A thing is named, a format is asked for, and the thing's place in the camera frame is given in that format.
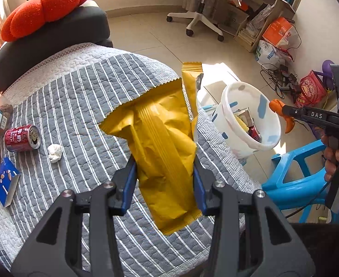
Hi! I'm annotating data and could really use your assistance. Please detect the orange peel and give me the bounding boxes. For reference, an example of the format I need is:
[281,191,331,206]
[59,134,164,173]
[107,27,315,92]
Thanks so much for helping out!
[269,99,295,134]

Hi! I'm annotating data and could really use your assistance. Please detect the blue almond snack box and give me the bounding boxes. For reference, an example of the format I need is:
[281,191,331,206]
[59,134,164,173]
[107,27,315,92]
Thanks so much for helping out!
[0,157,21,208]

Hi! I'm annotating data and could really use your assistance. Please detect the small white paper ball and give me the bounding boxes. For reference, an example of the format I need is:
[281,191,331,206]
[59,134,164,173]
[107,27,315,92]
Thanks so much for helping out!
[47,144,63,163]

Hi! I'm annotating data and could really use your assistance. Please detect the yellow snack wrapper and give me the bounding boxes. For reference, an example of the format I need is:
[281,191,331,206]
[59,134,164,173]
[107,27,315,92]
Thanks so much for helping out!
[100,62,203,236]

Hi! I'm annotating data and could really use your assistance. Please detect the milk carton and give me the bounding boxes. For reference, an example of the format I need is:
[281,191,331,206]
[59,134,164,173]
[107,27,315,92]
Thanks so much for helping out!
[233,108,254,127]

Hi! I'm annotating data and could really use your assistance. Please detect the green yellow sponge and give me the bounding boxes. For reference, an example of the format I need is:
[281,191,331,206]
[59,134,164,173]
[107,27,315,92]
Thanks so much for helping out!
[234,115,249,133]

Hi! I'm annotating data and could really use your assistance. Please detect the white plastic trash bucket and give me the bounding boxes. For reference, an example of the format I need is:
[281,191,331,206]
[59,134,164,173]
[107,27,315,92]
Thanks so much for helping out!
[211,81,281,160]

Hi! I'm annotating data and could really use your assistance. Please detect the red gift bag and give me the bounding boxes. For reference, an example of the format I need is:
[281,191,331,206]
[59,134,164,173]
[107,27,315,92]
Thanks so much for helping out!
[295,70,327,108]

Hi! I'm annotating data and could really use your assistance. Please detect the purple balloon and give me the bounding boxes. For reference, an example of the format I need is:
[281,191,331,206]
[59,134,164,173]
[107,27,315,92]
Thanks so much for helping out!
[314,59,334,91]

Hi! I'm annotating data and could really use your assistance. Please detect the red cartoon drink can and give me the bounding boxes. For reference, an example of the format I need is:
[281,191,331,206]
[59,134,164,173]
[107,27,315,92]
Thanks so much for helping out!
[248,125,262,143]

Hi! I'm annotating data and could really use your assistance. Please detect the blue plastic stool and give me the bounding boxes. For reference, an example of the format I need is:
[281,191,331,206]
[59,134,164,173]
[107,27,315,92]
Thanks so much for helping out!
[262,140,339,224]

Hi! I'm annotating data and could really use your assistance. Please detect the white blue plastic bag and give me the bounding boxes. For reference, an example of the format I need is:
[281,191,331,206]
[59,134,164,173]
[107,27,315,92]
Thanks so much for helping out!
[255,39,286,69]

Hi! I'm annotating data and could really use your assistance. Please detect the orange cardboard box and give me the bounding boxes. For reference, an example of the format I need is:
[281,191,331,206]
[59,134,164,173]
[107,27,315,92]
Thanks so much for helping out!
[262,17,300,49]

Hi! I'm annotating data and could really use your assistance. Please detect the wooden desk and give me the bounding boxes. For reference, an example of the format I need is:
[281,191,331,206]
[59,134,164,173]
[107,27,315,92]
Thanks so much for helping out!
[230,0,309,53]

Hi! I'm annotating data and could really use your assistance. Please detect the grey striped quilted cover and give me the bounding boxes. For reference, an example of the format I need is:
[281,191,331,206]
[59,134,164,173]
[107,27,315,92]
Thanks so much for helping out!
[0,44,260,276]

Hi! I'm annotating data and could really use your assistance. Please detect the dark grey sofa cushion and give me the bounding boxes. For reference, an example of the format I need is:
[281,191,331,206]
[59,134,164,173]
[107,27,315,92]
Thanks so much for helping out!
[0,0,113,91]

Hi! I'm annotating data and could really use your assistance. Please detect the red tomato plush cushion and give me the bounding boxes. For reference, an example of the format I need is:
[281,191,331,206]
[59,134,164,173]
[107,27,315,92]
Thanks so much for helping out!
[1,0,87,42]

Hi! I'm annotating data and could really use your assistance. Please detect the tangled black cables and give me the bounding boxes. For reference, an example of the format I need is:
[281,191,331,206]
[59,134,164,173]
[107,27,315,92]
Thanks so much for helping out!
[259,63,299,99]

